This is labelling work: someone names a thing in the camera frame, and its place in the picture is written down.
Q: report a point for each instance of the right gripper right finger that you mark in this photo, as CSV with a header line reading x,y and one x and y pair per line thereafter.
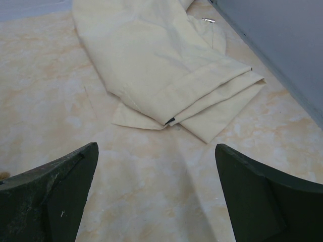
x,y
265,204

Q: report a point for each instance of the cream folded cloth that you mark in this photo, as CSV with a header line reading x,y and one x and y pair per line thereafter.
x,y
166,67

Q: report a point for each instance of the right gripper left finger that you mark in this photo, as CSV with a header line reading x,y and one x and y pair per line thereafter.
x,y
47,202

